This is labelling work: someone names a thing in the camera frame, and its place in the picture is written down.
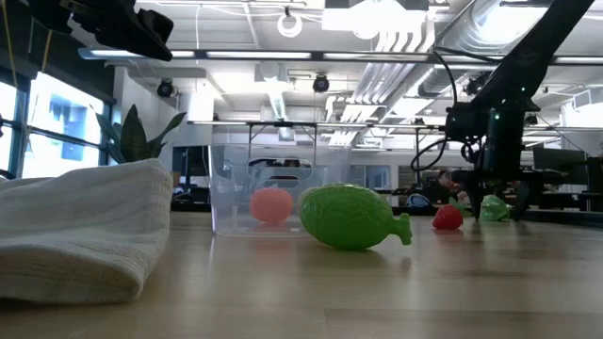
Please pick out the red toy strawberry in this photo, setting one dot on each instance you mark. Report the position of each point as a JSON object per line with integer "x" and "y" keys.
{"x": 446, "y": 218}

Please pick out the green plant in white pot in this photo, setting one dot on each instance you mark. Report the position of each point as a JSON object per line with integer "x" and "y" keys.
{"x": 132, "y": 136}

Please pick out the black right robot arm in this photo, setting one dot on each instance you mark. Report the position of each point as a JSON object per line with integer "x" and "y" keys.
{"x": 532, "y": 56}

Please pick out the light green toy vegetable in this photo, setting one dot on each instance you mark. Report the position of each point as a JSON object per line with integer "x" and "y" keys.
{"x": 494, "y": 209}

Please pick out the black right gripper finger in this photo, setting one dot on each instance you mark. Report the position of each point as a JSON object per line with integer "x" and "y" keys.
{"x": 475, "y": 195}
{"x": 523, "y": 195}

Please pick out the large black monitor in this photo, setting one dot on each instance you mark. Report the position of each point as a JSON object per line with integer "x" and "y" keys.
{"x": 560, "y": 160}

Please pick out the clear plastic tupperware container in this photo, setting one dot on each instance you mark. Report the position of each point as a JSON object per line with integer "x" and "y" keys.
{"x": 226, "y": 188}

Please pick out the blue round object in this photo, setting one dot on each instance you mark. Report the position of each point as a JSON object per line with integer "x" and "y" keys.
{"x": 418, "y": 201}

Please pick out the white checked cloth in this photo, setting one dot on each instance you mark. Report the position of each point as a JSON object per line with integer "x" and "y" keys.
{"x": 70, "y": 226}

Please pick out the person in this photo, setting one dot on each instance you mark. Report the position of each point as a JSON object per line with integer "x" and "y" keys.
{"x": 447, "y": 186}

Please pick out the orange toy fruit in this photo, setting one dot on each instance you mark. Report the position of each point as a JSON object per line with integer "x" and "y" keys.
{"x": 271, "y": 205}

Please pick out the small black monitor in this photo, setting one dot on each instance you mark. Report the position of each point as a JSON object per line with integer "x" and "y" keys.
{"x": 190, "y": 161}

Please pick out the black ceiling spotlight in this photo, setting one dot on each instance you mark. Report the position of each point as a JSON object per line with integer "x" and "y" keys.
{"x": 321, "y": 84}
{"x": 165, "y": 88}

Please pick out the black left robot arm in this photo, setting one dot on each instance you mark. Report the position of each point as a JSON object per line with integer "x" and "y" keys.
{"x": 52, "y": 11}

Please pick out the bright green toy lime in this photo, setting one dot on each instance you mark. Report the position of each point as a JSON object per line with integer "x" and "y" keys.
{"x": 348, "y": 216}

